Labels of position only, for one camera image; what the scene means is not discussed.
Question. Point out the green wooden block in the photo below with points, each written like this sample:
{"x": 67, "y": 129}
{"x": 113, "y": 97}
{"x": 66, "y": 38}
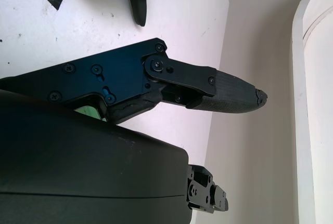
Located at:
{"x": 88, "y": 111}

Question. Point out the white curved panel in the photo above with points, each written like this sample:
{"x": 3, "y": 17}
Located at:
{"x": 317, "y": 104}

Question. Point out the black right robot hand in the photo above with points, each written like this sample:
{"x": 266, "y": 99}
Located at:
{"x": 78, "y": 169}

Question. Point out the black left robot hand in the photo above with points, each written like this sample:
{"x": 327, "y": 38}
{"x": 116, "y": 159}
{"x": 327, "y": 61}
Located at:
{"x": 139, "y": 5}

